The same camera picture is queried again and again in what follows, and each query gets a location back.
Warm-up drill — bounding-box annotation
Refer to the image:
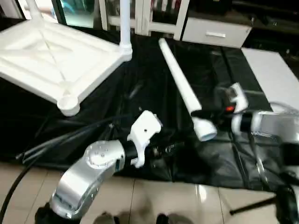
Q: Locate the white plastic table leg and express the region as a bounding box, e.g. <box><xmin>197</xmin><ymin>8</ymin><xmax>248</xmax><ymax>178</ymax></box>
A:
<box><xmin>158</xmin><ymin>38</ymin><xmax>218</xmax><ymax>142</ymax></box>
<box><xmin>26</xmin><ymin>0</ymin><xmax>45</xmax><ymax>25</ymax></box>
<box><xmin>119</xmin><ymin>0</ymin><xmax>133</xmax><ymax>56</ymax></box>

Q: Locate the white plastic table top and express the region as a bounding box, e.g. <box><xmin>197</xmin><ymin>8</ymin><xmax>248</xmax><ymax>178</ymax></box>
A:
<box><xmin>0</xmin><ymin>19</ymin><xmax>133</xmax><ymax>117</ymax></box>

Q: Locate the black table mat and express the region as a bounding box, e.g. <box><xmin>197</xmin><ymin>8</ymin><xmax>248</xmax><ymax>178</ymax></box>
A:
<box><xmin>0</xmin><ymin>19</ymin><xmax>299</xmax><ymax>192</ymax></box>

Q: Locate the black right robot foot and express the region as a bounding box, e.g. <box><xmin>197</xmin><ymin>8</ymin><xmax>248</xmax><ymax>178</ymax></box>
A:
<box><xmin>156</xmin><ymin>214</ymin><xmax>188</xmax><ymax>224</ymax></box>

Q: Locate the white drawer unit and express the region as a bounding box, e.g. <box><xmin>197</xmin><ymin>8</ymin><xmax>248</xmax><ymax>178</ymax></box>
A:
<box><xmin>181</xmin><ymin>16</ymin><xmax>254</xmax><ymax>49</ymax></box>

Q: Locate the white glass door cabinet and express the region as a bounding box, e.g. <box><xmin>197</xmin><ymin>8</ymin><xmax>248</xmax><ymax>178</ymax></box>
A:
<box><xmin>97</xmin><ymin>0</ymin><xmax>191</xmax><ymax>41</ymax></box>

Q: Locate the teal plastic stool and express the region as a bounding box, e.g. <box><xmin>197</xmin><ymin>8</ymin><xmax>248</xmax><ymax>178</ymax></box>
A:
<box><xmin>60</xmin><ymin>0</ymin><xmax>102</xmax><ymax>28</ymax></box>

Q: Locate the black metal table frame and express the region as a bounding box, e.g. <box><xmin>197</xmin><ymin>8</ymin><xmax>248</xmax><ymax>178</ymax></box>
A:
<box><xmin>229</xmin><ymin>196</ymin><xmax>282</xmax><ymax>216</ymax></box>

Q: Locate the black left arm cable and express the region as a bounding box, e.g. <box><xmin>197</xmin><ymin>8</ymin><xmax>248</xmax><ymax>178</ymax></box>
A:
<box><xmin>0</xmin><ymin>112</ymin><xmax>141</xmax><ymax>224</ymax></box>

